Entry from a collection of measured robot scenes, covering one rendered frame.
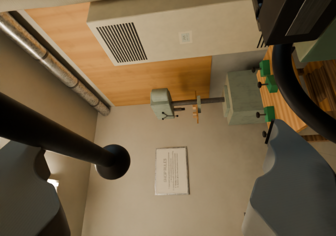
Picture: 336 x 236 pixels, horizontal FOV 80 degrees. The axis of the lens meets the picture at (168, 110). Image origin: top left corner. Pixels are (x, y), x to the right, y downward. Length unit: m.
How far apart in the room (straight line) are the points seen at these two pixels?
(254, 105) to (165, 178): 1.53
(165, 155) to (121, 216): 0.99
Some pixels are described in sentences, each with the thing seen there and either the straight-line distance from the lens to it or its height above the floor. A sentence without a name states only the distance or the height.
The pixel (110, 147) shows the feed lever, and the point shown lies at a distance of 0.21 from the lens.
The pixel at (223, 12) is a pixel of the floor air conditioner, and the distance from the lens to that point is 1.55.
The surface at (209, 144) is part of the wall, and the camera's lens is 2.99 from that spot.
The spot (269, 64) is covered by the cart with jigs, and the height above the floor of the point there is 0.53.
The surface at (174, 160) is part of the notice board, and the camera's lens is 2.95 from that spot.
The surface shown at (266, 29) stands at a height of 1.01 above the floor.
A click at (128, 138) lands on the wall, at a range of 3.21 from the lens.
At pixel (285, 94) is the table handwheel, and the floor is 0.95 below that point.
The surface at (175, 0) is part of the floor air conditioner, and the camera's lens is 1.55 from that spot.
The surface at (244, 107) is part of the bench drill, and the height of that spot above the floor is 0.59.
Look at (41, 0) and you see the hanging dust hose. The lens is 1.80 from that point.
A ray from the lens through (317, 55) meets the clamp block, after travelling 0.28.
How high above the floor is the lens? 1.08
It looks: 8 degrees up
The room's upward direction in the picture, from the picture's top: 94 degrees counter-clockwise
